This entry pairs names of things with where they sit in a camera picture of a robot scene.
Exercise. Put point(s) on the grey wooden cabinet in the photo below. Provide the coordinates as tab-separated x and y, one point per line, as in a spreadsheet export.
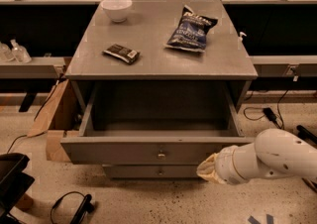
147	30

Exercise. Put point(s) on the clear plastic bottle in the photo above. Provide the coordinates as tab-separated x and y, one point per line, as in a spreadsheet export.
5	53

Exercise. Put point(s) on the foam padded gripper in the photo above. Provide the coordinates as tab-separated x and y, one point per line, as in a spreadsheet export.
225	166

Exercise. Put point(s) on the grey lower drawer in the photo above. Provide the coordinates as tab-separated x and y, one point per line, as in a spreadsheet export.
150	171

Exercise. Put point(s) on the white ceramic bowl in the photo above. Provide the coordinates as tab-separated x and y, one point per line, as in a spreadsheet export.
117	10

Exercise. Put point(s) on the grey top drawer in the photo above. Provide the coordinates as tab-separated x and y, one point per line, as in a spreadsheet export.
147	124

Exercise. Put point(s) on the blue chip bag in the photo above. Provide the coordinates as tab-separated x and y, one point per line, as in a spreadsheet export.
191	32

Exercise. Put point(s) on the small white pump bottle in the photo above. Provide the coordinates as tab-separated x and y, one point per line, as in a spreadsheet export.
241	38

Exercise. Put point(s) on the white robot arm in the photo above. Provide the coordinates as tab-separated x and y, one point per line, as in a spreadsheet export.
273	154

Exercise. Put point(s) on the black snack packet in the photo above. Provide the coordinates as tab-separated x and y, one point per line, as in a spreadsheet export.
122	53

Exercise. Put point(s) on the grey drawer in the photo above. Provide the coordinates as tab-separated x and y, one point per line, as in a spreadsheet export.
150	171
147	124

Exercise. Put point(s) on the clear sanitizer bottle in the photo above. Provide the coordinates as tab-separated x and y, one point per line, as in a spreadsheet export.
20	53

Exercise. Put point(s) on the brown cardboard box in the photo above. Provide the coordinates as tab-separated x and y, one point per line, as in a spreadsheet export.
56	120

